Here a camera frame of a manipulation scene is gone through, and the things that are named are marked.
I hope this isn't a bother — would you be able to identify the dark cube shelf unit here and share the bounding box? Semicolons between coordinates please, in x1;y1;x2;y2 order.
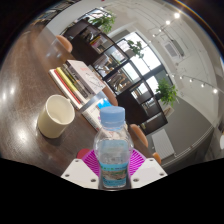
62;17;170;136

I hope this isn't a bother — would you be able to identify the red spine book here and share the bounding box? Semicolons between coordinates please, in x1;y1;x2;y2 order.
48;68;83;111

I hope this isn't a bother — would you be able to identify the bushy potted green plant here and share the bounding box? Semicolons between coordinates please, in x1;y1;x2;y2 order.
88;11;117;34

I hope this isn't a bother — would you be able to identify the dark wall bookcase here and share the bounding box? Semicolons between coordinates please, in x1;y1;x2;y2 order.
36;0;81;21

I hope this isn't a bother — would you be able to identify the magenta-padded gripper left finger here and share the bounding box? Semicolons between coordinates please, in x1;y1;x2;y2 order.
60;148;101;190

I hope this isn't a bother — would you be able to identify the white cover book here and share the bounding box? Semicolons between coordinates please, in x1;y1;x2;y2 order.
65;59;107;96

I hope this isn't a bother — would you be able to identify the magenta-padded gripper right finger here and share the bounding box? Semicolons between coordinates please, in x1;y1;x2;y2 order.
127;148;168;190

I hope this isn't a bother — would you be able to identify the clear blue-capped water bottle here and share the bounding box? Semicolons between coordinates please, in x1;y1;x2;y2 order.
92;105;135;190

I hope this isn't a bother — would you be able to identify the cream ceramic mug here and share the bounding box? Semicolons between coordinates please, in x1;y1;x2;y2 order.
36;94;76;140

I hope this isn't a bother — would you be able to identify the ceiling air conditioner unit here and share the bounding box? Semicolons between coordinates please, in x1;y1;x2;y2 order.
163;39;185;59

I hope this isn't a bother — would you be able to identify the group of ceiling spotlights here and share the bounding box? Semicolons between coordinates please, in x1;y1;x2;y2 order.
151;11;220;95

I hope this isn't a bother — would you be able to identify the small potted green plant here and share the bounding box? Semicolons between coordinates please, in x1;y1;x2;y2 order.
126;38;145;58

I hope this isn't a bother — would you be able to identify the tall potted green plant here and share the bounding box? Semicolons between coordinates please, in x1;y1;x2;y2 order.
155;77;180;108

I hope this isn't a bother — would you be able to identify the white wall radiator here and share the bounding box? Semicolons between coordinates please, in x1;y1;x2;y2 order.
151;127;176;161

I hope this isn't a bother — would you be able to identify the yellow spine book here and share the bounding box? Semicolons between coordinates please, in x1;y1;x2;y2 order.
54;66;89;102

